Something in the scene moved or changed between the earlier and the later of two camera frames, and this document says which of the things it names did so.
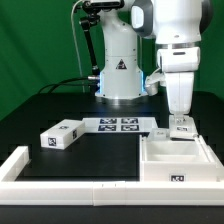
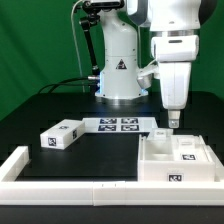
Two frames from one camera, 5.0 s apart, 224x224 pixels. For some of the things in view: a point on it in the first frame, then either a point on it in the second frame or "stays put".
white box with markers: (62, 134) stays put
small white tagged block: (182, 126) -> (190, 149)
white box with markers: (160, 134) stays put
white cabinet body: (179, 160) stays put
